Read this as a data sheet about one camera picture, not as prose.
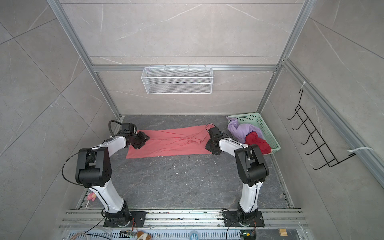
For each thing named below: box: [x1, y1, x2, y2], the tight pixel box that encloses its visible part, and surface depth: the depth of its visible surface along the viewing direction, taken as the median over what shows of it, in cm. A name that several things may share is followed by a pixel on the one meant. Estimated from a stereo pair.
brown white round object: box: [136, 230, 152, 240], surface depth 68 cm
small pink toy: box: [85, 192, 97, 208], surface depth 80 cm
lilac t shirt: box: [225, 116, 264, 144], surface depth 97 cm
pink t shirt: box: [126, 124, 215, 159], surface depth 103 cm
